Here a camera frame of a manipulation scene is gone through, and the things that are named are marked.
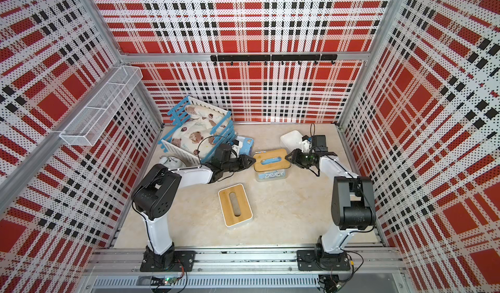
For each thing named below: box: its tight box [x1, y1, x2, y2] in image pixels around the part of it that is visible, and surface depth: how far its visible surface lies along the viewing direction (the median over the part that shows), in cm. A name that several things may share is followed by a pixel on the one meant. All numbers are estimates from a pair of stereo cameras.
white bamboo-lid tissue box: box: [218, 182, 254, 230], surface depth 84 cm
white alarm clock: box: [158, 155, 187, 170], surface depth 92 cm
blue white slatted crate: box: [157, 95, 238, 164], surface depth 106 cm
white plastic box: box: [279, 129, 303, 152], surface depth 113 cm
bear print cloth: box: [170, 104, 228, 158], surface depth 107 cm
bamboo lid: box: [253, 148, 292, 172], surface depth 93 cm
